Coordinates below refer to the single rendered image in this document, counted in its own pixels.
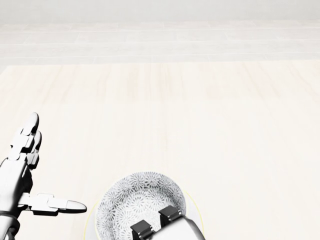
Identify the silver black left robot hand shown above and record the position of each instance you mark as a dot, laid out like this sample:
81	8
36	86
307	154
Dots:
12	180

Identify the grey floral patterned bowl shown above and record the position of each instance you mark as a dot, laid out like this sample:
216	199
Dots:
140	195

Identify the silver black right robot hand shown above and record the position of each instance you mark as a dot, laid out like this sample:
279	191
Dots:
178	230

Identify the white plate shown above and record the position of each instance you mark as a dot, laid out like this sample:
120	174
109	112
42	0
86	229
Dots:
193	211

